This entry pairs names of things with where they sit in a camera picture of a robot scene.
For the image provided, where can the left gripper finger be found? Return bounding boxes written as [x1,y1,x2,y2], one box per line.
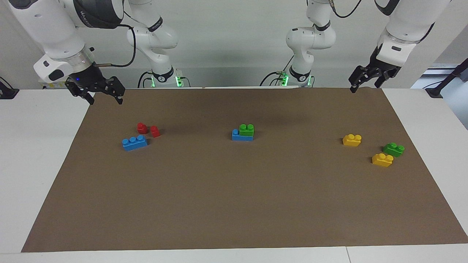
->
[348,65,370,94]
[373,71,392,89]

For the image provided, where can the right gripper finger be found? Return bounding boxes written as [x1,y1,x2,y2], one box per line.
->
[106,76,126,105]
[75,88,96,106]

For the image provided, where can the black right arm base cables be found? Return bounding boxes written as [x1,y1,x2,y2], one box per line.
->
[137,71,191,89]

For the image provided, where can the black angled stand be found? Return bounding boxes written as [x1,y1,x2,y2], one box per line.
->
[425,57,468,98]

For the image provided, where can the black left arm base cables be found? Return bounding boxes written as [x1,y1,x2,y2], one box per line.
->
[260,55,295,87]

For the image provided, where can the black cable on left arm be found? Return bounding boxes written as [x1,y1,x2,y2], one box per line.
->
[329,0,363,19]

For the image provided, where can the blue three-stud toy block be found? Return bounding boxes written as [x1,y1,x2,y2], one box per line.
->
[232,129,254,142]
[122,135,148,152]

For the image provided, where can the yellow two-stud toy block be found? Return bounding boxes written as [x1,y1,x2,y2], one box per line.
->
[343,134,362,147]
[371,153,394,168]

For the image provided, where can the brown paper table mat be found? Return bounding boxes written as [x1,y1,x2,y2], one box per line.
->
[21,88,468,253]

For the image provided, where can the black arm base cables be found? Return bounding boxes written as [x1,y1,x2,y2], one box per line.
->
[137,71,191,89]
[260,55,295,87]

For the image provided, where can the black table clamp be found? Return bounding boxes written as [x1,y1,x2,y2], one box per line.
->
[0,77,19,100]

